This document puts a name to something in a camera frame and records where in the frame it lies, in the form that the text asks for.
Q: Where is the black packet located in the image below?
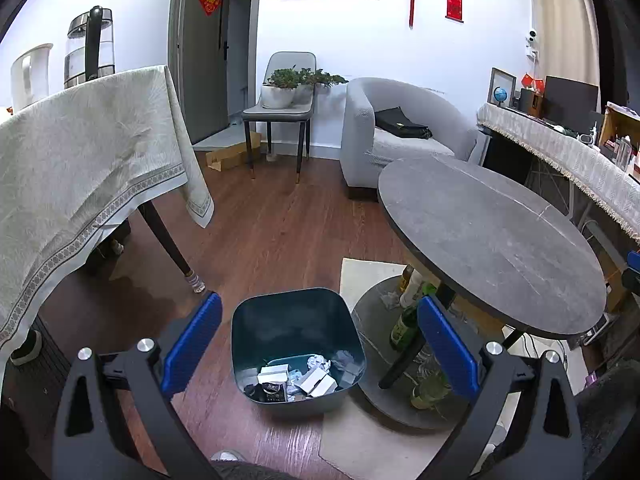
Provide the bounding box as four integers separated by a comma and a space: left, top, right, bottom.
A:
256, 381, 289, 404

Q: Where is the round grey table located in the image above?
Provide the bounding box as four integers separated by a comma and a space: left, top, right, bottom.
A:
350, 155, 608, 432

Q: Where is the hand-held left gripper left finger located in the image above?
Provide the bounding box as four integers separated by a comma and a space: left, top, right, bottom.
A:
52, 291, 223, 480

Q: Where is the dark table leg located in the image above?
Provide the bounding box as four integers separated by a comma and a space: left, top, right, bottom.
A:
136, 200, 194, 277

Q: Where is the black bag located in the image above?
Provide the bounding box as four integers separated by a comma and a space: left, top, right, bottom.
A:
374, 106, 434, 141

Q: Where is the green glass bottle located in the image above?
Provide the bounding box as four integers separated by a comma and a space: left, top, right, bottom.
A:
389, 284, 437, 352
410, 369, 452, 411

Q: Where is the white cardboard box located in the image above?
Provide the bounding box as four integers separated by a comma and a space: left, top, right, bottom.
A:
298, 367, 338, 399

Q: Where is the grey armchair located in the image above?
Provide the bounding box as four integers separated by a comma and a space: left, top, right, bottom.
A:
340, 77, 482, 202

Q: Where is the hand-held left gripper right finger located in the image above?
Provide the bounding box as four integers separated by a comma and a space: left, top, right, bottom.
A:
416, 295, 585, 480

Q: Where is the potted plant in white pot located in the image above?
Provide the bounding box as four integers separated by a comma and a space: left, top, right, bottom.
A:
260, 67, 321, 110

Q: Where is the potted plant in grey pot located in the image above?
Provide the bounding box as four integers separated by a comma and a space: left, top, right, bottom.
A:
295, 67, 349, 106

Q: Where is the small white box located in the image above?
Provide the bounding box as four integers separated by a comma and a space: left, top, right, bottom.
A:
257, 364, 291, 386

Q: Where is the dark teal trash bin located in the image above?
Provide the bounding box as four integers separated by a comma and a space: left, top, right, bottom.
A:
231, 287, 367, 418

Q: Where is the open brown cardboard box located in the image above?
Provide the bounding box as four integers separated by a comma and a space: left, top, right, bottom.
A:
599, 101, 640, 162

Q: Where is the cream white bottle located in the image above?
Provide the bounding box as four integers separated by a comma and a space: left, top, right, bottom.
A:
400, 270, 427, 309

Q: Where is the beige curtain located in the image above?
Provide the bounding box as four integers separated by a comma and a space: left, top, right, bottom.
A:
529, 0, 602, 111

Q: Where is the black monitor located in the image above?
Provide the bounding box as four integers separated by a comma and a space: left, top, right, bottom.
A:
542, 75, 600, 132

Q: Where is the picture frame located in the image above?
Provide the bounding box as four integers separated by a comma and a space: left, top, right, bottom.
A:
487, 67, 518, 109

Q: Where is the glass electric kettle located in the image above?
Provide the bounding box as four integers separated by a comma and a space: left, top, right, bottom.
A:
63, 5, 116, 90

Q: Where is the grey dining chair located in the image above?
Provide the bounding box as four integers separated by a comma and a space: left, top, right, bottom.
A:
241, 51, 319, 184

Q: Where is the beige patterned tablecloth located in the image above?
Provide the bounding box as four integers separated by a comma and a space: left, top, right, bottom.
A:
0, 65, 215, 356

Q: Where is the white electric kettle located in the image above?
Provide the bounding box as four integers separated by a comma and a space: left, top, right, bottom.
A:
10, 43, 54, 114

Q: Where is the grey door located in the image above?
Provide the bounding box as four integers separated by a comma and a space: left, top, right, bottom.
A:
167, 0, 258, 147

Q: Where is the lace covered sideboard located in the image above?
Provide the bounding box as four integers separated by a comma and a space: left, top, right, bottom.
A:
476, 102, 640, 242

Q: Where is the black white sneaker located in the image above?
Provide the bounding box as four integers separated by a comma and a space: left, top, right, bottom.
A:
9, 329, 44, 367

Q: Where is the cream rug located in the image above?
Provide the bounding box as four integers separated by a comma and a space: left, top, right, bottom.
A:
319, 257, 507, 480

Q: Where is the flat brown cardboard box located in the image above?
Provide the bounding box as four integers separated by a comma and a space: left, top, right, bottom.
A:
205, 131, 263, 173

